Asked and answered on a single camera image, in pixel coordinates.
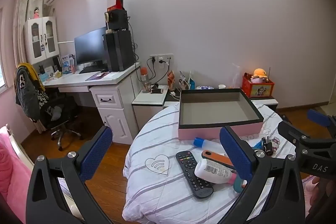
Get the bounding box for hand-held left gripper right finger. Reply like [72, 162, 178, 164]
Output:
[219, 126, 306, 224]

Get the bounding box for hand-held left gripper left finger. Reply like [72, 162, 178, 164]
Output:
[25, 125, 116, 224]

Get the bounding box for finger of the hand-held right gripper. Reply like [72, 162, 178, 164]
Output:
[307, 109, 336, 135]
[278, 120, 310, 156]

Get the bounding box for small pink cartoon packet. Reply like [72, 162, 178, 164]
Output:
[272, 136, 283, 152]

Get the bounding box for orange handled brush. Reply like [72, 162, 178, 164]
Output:
[201, 150, 235, 169]

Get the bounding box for key bunch with blue strap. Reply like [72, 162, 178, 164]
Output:
[252, 136, 275, 156]

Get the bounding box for white bottle with pink cap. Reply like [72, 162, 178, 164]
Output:
[194, 160, 238, 185]

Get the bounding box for clear bottle with blue cap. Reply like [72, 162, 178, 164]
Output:
[193, 137, 227, 154]

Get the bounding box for black remote control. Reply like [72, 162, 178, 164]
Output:
[175, 150, 214, 199]

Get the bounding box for pink box with black rim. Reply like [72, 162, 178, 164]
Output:
[178, 88, 264, 140]

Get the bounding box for person's right hand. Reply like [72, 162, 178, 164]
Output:
[310, 175, 334, 212]

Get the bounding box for red cartoon storage box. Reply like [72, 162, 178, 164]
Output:
[242, 72, 275, 98]

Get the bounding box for black office chair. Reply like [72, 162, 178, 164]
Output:
[34, 93, 83, 151]

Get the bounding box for low black-top cabinet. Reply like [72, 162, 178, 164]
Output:
[131, 84, 279, 139]

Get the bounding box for clear plastic bag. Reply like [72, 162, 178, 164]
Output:
[231, 63, 242, 88]

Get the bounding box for purple mouse pad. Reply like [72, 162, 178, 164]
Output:
[86, 72, 116, 81]

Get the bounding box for white desk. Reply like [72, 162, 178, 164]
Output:
[43, 63, 141, 146]

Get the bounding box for white striped quilt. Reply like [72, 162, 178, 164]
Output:
[123, 102, 315, 224]

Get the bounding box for black keyboard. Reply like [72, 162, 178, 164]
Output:
[79, 66, 105, 74]

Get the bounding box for pink blanket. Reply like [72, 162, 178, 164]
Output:
[0, 124, 34, 214]

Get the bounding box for white and blue bags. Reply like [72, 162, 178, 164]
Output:
[179, 71, 196, 90]

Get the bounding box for grey jacket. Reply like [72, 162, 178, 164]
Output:
[14, 67, 50, 119]

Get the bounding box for blue and white box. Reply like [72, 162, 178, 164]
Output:
[60, 55, 74, 73]

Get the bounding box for orange snack bag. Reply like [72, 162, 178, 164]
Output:
[168, 70, 176, 90]

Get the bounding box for black computer tower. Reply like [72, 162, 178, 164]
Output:
[102, 30, 135, 72]

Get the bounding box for black computer monitor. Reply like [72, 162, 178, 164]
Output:
[74, 27, 108, 67]

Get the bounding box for yellow garment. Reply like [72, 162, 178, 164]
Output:
[17, 63, 46, 92]

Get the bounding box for white glass door cabinet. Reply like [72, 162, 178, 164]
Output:
[24, 16, 60, 65]

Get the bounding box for black speaker box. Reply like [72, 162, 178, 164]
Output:
[105, 9, 130, 31]

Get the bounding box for red and white paper bag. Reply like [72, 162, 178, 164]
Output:
[107, 0, 125, 11]

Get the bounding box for pale curtain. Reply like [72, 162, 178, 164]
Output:
[13, 0, 46, 62]

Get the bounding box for black power cable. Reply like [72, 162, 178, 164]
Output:
[146, 57, 169, 84]

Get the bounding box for white wall sockets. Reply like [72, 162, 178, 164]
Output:
[150, 54, 174, 63]

